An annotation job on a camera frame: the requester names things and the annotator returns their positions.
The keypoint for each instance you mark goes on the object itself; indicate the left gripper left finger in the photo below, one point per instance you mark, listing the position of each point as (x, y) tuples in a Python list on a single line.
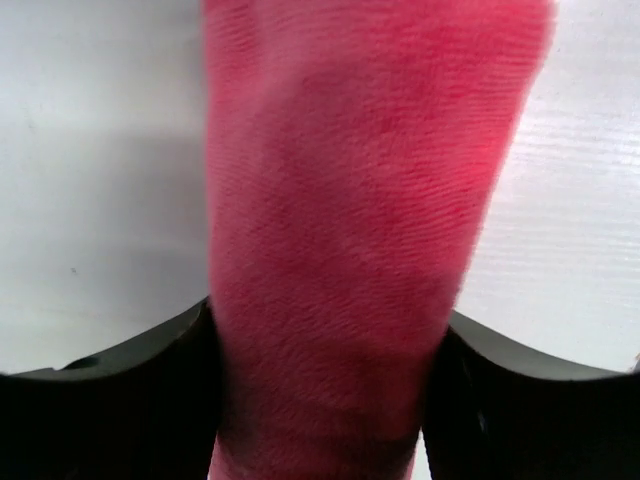
[(147, 408)]

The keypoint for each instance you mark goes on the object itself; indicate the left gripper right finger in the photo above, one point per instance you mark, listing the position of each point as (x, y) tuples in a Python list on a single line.
[(497, 409)]

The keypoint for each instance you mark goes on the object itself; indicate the red towel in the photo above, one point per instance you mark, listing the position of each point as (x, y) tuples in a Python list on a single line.
[(352, 148)]

